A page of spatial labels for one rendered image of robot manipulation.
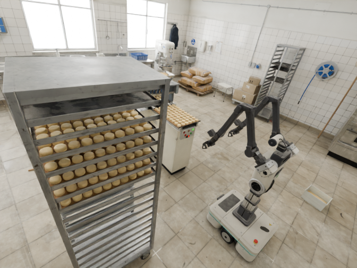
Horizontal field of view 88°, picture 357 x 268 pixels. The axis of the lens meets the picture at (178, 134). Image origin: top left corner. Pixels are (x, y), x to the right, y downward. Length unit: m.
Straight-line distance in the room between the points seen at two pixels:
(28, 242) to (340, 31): 6.26
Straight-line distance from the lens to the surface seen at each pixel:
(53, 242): 2.53
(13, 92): 0.81
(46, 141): 0.93
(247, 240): 2.28
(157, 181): 1.36
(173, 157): 2.65
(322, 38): 5.67
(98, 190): 1.26
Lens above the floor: 2.09
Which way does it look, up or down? 32 degrees down
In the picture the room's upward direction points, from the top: 8 degrees clockwise
